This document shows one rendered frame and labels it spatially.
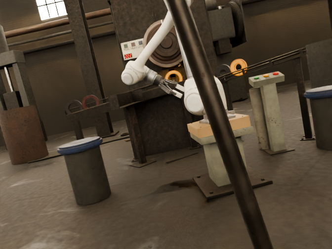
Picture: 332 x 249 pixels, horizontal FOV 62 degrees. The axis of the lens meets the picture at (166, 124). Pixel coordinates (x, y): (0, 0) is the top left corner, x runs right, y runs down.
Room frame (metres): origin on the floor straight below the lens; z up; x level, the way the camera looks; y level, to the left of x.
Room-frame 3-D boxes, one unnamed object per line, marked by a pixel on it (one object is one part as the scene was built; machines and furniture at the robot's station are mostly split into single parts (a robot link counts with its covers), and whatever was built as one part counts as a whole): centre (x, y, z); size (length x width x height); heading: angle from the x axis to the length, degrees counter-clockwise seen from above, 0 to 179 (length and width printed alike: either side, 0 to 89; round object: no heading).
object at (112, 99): (2.66, 0.32, 0.36); 0.26 x 0.20 x 0.72; 123
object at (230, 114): (1.73, -0.34, 0.44); 0.22 x 0.18 x 0.06; 104
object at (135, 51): (3.01, 0.16, 1.15); 0.26 x 0.02 x 0.18; 88
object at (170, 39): (2.80, -0.18, 1.12); 0.28 x 0.06 x 0.28; 88
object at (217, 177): (1.72, -0.32, 0.16); 0.40 x 0.40 x 0.31; 5
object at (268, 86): (2.14, -0.84, 0.31); 0.24 x 0.16 x 0.62; 88
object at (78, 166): (1.98, 0.64, 0.22); 0.32 x 0.32 x 0.43
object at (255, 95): (2.30, -0.80, 0.26); 0.12 x 0.12 x 0.52
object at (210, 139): (1.72, -0.32, 0.33); 0.32 x 0.32 x 0.04; 5
